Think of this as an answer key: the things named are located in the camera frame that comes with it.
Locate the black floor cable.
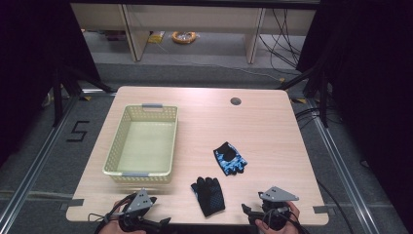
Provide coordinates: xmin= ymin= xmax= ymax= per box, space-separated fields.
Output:
xmin=316 ymin=179 xmax=356 ymax=234

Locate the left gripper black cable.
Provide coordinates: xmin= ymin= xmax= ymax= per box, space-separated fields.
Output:
xmin=87 ymin=192 xmax=137 ymax=232

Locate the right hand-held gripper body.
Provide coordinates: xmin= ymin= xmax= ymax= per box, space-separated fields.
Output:
xmin=257 ymin=185 xmax=300 ymax=231

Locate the metal floor rail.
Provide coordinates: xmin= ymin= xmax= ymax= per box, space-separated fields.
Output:
xmin=306 ymin=97 xmax=382 ymax=234
xmin=0 ymin=93 xmax=82 ymax=230

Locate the yellow packet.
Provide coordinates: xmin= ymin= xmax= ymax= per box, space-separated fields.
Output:
xmin=147 ymin=30 xmax=166 ymax=45

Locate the black knit glove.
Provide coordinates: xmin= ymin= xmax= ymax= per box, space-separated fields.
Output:
xmin=190 ymin=175 xmax=226 ymax=218

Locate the black metal stand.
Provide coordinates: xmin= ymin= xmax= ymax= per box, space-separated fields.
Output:
xmin=51 ymin=63 xmax=116 ymax=129
xmin=276 ymin=62 xmax=329 ymax=129

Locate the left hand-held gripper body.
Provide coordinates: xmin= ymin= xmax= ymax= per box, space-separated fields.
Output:
xmin=118 ymin=188 xmax=158 ymax=233

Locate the pale yellow plastic basket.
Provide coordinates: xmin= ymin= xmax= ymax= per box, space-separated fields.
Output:
xmin=102 ymin=102 xmax=179 ymax=185

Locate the light wooden shelf unit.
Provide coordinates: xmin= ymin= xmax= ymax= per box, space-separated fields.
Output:
xmin=70 ymin=3 xmax=318 ymax=64

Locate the person's right hand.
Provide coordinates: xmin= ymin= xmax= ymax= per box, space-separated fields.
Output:
xmin=254 ymin=200 xmax=302 ymax=234

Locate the blue camouflage fingerless glove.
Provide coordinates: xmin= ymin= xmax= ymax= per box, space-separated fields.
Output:
xmin=212 ymin=140 xmax=248 ymax=177

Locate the person's left hand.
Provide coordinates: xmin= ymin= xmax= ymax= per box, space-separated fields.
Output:
xmin=97 ymin=219 xmax=148 ymax=234

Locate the yellow cable coil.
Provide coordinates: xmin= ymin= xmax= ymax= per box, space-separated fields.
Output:
xmin=170 ymin=30 xmax=199 ymax=45

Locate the dark curtain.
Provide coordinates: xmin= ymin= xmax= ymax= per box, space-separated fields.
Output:
xmin=296 ymin=0 xmax=413 ymax=225
xmin=0 ymin=0 xmax=101 ymax=169

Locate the bundle of black cables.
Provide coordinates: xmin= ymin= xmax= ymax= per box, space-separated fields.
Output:
xmin=258 ymin=8 xmax=304 ymax=70

